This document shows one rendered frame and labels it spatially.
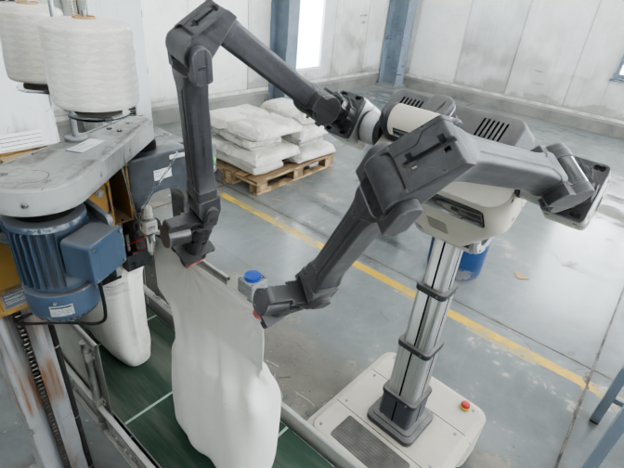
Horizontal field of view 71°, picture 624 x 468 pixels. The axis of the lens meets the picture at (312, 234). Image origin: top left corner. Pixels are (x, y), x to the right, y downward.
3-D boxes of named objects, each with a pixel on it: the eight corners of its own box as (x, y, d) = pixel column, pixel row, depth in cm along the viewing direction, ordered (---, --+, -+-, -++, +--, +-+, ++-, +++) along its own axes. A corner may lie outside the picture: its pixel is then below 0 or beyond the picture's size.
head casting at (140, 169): (206, 224, 143) (203, 136, 128) (137, 251, 126) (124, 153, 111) (155, 193, 159) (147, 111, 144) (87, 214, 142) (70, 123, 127)
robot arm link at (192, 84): (215, 45, 79) (188, 26, 85) (186, 51, 76) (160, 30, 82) (226, 221, 109) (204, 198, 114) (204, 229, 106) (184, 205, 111)
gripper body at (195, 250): (169, 248, 116) (175, 231, 111) (201, 235, 123) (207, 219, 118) (183, 266, 115) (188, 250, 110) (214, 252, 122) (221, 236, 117)
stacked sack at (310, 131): (340, 134, 473) (341, 121, 466) (297, 146, 427) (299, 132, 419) (309, 123, 496) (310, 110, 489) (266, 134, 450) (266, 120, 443)
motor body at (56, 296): (116, 305, 103) (99, 213, 90) (48, 338, 93) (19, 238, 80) (85, 278, 111) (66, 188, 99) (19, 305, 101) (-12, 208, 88)
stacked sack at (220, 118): (275, 124, 443) (275, 110, 435) (222, 135, 400) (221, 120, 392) (247, 113, 468) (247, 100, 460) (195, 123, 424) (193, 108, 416)
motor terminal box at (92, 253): (130, 270, 98) (123, 225, 92) (99, 296, 90) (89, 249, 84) (98, 262, 99) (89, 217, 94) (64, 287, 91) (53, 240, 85)
